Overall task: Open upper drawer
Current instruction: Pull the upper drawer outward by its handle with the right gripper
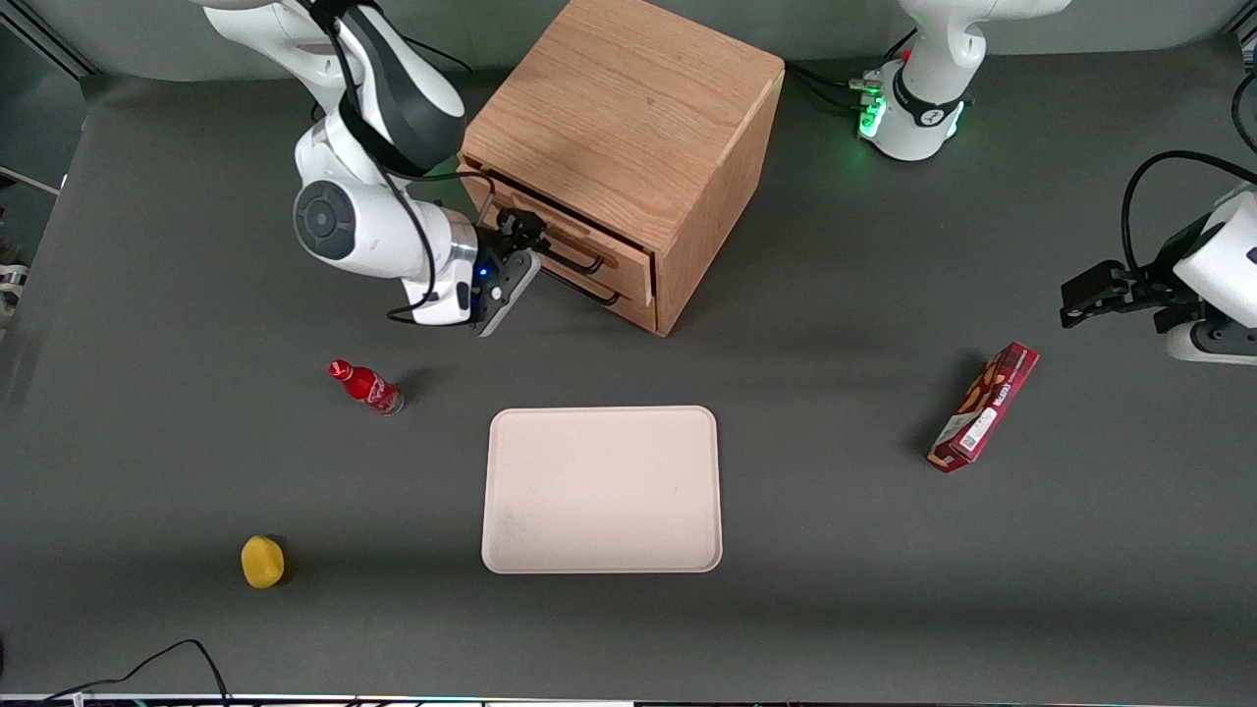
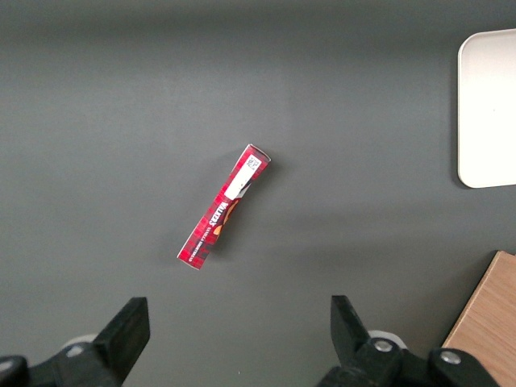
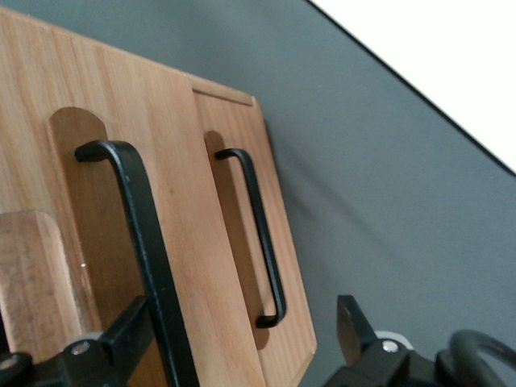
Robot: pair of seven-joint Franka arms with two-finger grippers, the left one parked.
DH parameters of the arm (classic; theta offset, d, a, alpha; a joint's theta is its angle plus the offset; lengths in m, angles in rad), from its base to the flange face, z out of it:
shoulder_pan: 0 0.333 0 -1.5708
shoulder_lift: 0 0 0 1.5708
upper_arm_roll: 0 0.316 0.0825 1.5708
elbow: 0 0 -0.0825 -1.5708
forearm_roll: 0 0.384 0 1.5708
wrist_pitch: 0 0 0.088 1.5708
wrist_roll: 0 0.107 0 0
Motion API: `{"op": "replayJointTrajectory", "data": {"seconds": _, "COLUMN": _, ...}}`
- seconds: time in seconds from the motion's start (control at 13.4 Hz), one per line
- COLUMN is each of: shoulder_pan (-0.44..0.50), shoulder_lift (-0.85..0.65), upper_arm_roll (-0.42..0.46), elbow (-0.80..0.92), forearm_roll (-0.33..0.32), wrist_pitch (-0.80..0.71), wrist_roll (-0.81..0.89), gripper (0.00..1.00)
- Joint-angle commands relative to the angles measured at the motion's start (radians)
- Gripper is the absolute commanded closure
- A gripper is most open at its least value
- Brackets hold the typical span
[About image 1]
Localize black hanging cable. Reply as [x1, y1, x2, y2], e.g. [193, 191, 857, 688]
[1231, 69, 1257, 155]

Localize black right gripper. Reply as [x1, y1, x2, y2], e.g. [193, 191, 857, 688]
[468, 208, 549, 330]

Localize small red soda bottle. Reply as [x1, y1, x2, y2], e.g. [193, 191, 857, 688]
[328, 359, 405, 416]

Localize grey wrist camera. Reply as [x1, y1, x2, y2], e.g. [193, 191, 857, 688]
[477, 248, 543, 339]
[1165, 319, 1257, 366]

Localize beige plastic tray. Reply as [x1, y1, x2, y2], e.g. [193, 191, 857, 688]
[481, 406, 724, 575]

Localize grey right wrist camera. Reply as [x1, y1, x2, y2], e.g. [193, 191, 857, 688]
[477, 248, 543, 339]

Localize wooden drawer cabinet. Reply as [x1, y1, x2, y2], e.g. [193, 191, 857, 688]
[458, 0, 787, 338]

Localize red cookie box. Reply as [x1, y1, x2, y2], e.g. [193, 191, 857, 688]
[927, 342, 1040, 474]

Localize wooden drawer front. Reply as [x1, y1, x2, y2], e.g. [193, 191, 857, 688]
[460, 152, 657, 305]
[535, 265, 659, 335]

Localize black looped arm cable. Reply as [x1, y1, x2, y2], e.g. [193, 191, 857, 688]
[1121, 149, 1257, 276]

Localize thin black table cable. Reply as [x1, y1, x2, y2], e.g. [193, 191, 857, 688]
[39, 638, 233, 704]

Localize black base cables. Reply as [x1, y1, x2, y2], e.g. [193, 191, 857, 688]
[403, 37, 474, 76]
[784, 59, 881, 112]

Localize yellow round sponge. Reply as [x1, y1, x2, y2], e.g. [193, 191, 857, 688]
[241, 535, 287, 590]

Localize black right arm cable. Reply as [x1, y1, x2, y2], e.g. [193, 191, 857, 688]
[312, 0, 497, 325]

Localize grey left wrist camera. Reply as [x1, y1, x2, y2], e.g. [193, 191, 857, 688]
[1165, 319, 1257, 366]

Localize black metal drawer handle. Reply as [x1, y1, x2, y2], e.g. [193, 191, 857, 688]
[496, 204, 618, 279]
[538, 263, 628, 308]

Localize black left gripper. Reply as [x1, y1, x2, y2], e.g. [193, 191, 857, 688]
[1060, 216, 1216, 336]

